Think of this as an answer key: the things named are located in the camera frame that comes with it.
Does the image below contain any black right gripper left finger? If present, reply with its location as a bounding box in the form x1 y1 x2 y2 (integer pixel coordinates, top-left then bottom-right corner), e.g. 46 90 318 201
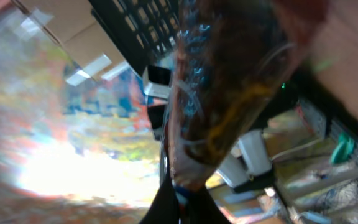
139 177 180 224

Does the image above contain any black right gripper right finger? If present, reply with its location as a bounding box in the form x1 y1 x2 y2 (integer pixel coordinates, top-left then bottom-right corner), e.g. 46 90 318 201
188 187 231 224

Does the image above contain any red brown candy bar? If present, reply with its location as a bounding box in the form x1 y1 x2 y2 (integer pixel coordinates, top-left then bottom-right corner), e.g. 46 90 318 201
167 0 329 192

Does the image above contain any brown cardboard box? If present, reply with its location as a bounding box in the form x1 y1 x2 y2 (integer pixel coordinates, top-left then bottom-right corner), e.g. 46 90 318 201
14 0 131 86

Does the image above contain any grey plastic basket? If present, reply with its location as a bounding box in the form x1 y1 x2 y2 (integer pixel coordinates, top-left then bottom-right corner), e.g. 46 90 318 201
89 0 179 75

